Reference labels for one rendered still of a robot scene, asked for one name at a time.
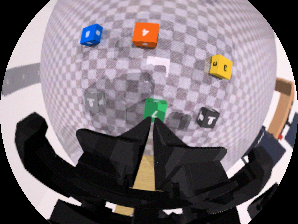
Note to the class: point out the blue block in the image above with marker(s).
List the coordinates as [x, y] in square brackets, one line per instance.
[91, 34]

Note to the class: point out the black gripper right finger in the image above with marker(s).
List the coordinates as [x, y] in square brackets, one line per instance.
[170, 153]

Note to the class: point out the green digit block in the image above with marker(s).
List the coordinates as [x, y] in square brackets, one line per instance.
[155, 108]

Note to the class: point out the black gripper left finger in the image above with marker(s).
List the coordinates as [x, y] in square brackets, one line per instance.
[126, 149]

